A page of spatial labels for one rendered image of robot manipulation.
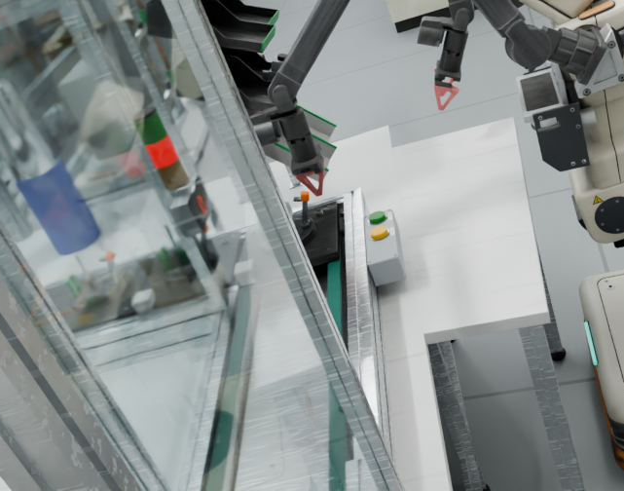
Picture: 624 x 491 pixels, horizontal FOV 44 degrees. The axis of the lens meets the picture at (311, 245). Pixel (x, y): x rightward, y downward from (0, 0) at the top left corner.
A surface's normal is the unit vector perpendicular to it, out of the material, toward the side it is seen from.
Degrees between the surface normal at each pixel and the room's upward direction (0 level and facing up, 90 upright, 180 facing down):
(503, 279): 0
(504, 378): 0
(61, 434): 90
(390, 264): 90
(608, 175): 90
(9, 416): 90
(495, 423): 0
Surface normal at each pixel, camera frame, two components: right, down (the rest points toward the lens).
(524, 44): -0.07, 0.36
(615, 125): -0.14, 0.54
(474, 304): -0.33, -0.81
